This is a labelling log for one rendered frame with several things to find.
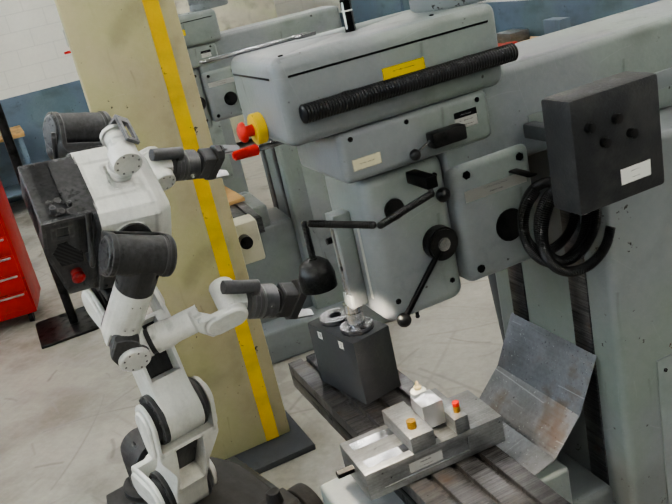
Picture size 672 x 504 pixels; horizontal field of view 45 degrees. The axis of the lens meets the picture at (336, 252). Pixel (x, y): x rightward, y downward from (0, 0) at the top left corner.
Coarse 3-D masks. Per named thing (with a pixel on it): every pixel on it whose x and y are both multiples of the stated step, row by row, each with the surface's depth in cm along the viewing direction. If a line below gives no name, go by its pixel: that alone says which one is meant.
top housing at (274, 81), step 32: (352, 32) 153; (384, 32) 147; (416, 32) 148; (448, 32) 151; (480, 32) 154; (256, 64) 147; (288, 64) 140; (320, 64) 142; (352, 64) 145; (384, 64) 147; (416, 64) 150; (256, 96) 152; (288, 96) 141; (320, 96) 144; (416, 96) 152; (448, 96) 155; (288, 128) 143; (320, 128) 145; (352, 128) 149
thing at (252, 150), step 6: (264, 144) 166; (270, 144) 166; (276, 144) 166; (240, 150) 164; (246, 150) 164; (252, 150) 164; (258, 150) 164; (234, 156) 163; (240, 156) 163; (246, 156) 164
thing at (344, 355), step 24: (336, 312) 224; (312, 336) 225; (336, 336) 214; (360, 336) 210; (384, 336) 213; (336, 360) 219; (360, 360) 210; (384, 360) 215; (336, 384) 224; (360, 384) 212; (384, 384) 216
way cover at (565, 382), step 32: (512, 320) 210; (512, 352) 209; (544, 352) 198; (576, 352) 189; (512, 384) 206; (544, 384) 197; (576, 384) 187; (512, 416) 201; (544, 416) 193; (576, 416) 186; (512, 448) 194; (544, 448) 189
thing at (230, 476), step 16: (128, 448) 255; (144, 448) 250; (128, 464) 254; (224, 464) 265; (128, 480) 265; (224, 480) 257; (240, 480) 255; (256, 480) 253; (112, 496) 262; (128, 496) 257; (208, 496) 251; (224, 496) 249; (240, 496) 247; (256, 496) 246; (272, 496) 232; (288, 496) 235
